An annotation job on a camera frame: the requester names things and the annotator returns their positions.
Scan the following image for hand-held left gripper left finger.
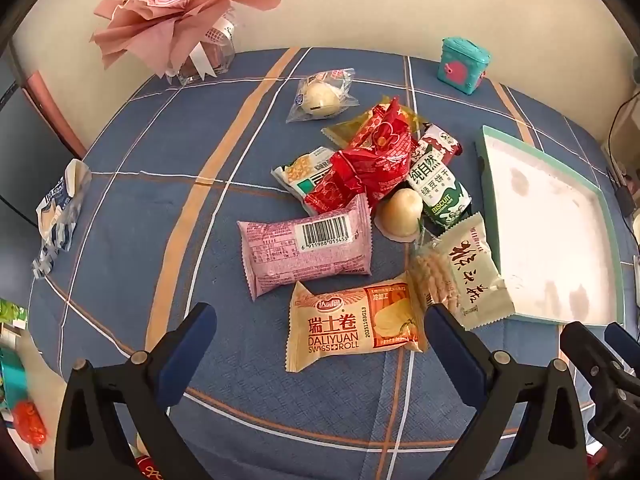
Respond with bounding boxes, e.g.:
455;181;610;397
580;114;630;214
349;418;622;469
54;302;218;480

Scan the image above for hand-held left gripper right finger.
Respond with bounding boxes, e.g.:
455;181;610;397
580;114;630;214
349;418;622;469
424;304;586;480

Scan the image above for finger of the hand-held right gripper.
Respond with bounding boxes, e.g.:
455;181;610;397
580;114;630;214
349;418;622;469
560;321;640;411
604;322;640;361

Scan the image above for beige cake roll packet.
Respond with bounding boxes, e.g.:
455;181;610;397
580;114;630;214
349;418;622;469
285;270;428;373

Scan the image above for teal rimmed white tray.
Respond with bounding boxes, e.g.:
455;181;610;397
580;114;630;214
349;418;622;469
474;125;625;326

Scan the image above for green white biscuit packet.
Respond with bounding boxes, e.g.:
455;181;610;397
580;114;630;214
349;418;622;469
406;142;472;233

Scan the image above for red flower print snack bag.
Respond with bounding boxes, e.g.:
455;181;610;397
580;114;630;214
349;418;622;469
332;96;415;208

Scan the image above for clear steamed bun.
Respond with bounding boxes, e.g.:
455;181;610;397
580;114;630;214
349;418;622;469
374;187;426;243
286;67;360;124

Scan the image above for cream rice cracker packet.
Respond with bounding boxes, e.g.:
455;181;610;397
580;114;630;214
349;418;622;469
410;212;516;331

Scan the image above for red ornament with gold print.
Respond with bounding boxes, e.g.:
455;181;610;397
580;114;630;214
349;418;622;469
131;435;163;480

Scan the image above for pink snack packet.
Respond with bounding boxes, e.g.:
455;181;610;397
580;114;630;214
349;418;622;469
236;192;373;301

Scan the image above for black power adapter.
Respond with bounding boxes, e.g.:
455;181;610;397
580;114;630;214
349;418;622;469
617;185;640;217

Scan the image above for blue plaid bedsheet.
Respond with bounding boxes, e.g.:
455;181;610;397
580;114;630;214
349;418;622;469
27;47;640;480

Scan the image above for orange toy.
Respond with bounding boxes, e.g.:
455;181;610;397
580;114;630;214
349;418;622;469
12;400;48;446

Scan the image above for green packages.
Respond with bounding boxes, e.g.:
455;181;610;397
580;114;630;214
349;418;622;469
0;297;28;326

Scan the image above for blue white snack packet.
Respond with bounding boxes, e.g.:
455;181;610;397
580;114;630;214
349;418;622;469
32;159;92;278

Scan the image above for red white snack packet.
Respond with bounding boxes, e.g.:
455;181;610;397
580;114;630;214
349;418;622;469
417;125;463;166

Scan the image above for green white corn packet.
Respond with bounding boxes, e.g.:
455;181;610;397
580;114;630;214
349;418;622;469
271;146;337;203

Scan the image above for yellow snack packet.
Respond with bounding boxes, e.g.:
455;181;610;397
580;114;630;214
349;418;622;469
321;105;431;148

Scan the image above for small teal tin box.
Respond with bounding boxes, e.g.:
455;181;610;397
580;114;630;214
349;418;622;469
436;36;491;96

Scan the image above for clear glass vase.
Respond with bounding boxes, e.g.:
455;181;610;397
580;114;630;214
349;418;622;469
175;7;236;86

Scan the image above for pink rose bouquet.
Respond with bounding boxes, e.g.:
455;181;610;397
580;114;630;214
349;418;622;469
91;0;283;78

